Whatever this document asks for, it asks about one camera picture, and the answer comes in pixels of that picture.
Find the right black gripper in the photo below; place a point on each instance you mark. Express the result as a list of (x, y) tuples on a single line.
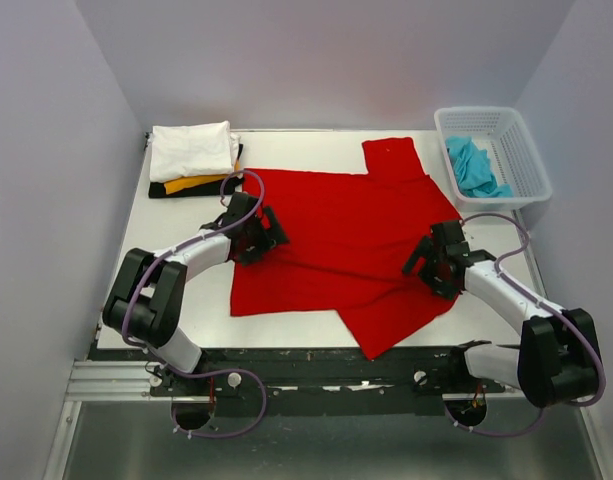
[(443, 288)]

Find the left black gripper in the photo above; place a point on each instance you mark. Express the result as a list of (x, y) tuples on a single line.
[(268, 241)]

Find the red t shirt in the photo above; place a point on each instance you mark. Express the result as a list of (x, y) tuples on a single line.
[(349, 238)]

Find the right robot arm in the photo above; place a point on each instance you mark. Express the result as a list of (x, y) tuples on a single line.
[(557, 360)]

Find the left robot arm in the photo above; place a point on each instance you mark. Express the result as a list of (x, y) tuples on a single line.
[(145, 301)]

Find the teal t shirt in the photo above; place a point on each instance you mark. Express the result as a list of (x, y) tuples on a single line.
[(472, 170)]

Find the white plastic basket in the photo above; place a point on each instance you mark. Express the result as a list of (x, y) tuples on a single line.
[(514, 158)]

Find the folded white t shirt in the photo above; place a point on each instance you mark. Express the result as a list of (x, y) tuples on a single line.
[(186, 151)]

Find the folded yellow t shirt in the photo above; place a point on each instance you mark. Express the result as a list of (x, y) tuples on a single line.
[(183, 183)]

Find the folded black t shirt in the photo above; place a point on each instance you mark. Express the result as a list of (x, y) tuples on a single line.
[(226, 186)]

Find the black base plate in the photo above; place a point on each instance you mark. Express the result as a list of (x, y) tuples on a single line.
[(250, 400)]

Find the aluminium mounting rail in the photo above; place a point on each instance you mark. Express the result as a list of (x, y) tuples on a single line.
[(111, 380)]

